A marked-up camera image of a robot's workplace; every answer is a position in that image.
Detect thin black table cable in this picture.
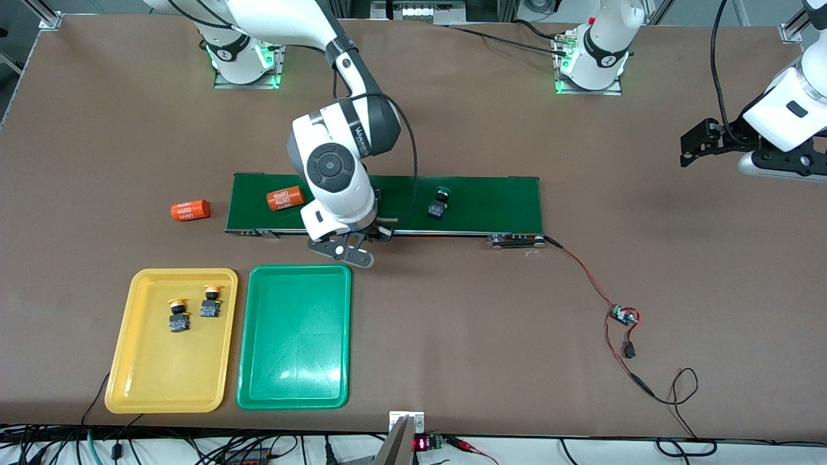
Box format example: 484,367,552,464
81,373,111,427

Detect aluminium frame profile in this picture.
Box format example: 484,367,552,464
779,0,816,45
37,0,63,30

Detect yellow plastic tray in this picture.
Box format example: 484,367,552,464
104,267,239,414

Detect red clip lead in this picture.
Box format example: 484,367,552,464
449,437,499,465

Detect green plastic tray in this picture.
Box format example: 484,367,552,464
236,263,353,411

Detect thin black looped cable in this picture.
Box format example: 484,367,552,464
649,367,718,457

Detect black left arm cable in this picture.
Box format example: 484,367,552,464
709,0,750,146

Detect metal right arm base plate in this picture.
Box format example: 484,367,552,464
213,39,288,90

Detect green belt conveyor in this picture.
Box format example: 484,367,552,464
224,172,545,250

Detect orange cylinder white print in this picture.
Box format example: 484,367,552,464
170,199,212,222
266,185,306,212

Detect silver table edge bracket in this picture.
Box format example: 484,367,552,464
389,411,425,435

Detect red black conveyor wire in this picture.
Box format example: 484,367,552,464
541,235,654,397

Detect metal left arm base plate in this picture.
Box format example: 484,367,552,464
554,32,623,96

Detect black base power cable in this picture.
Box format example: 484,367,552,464
446,18,576,56

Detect silver equipment box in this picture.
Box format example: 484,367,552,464
370,0,467,25

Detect grey metal pole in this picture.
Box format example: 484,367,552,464
373,415,414,465

